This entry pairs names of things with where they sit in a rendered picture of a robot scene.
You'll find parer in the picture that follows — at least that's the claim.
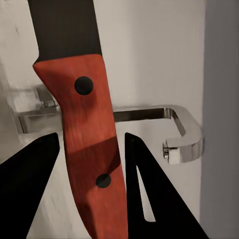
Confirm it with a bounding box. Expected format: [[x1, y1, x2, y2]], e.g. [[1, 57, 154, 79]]
[[28, 0, 128, 239]]

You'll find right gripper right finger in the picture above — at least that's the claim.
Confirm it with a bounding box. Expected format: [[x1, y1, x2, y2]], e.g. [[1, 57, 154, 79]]
[[124, 132, 209, 239]]

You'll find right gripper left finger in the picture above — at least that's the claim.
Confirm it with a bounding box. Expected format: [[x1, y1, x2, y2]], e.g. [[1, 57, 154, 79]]
[[0, 132, 60, 239]]

